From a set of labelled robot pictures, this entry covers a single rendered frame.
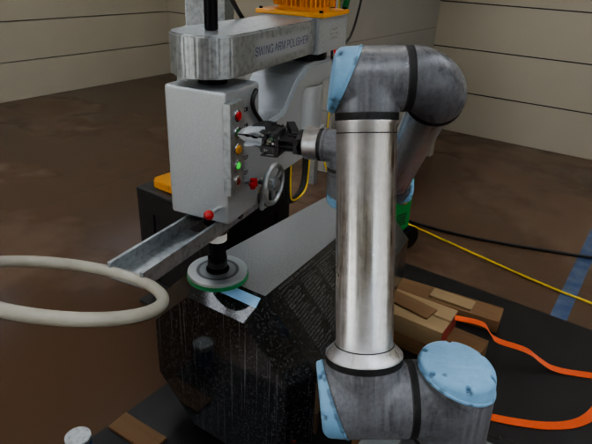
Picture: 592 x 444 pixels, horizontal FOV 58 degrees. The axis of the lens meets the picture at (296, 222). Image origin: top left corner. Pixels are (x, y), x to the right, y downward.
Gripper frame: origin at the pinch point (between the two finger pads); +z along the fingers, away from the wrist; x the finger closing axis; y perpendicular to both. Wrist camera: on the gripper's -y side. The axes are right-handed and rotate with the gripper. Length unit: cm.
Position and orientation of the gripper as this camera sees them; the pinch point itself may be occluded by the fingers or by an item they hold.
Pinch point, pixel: (242, 133)
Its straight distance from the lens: 161.1
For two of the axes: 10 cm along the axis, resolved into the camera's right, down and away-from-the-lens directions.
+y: -3.5, 4.2, -8.4
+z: -9.4, -1.5, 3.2
